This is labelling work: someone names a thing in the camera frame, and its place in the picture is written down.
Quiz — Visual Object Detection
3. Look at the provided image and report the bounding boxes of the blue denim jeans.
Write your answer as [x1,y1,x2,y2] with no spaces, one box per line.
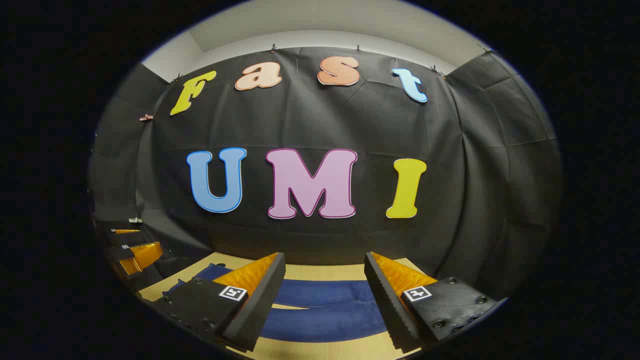
[162,263,416,344]

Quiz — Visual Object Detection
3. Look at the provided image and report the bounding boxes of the black backdrop cloth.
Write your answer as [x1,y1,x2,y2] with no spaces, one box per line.
[89,46,563,301]

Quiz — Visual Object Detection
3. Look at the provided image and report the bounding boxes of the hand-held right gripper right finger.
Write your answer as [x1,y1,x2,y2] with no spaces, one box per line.
[363,251,499,354]

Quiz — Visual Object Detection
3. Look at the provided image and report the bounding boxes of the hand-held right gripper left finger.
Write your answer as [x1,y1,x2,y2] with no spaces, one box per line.
[149,252,287,352]

